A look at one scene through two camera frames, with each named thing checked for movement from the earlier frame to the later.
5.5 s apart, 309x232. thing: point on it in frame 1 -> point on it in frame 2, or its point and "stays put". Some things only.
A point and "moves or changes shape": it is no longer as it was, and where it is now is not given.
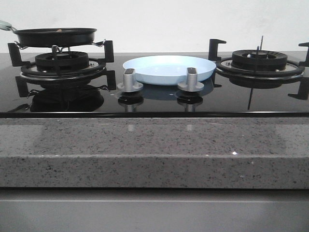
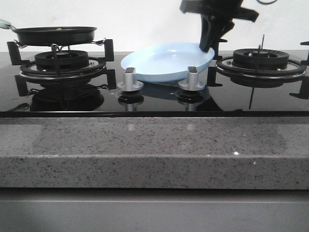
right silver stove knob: [191, 84] stays put
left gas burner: [66, 61] stays put
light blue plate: [167, 70] moves or changes shape
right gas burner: [259, 60] stays put
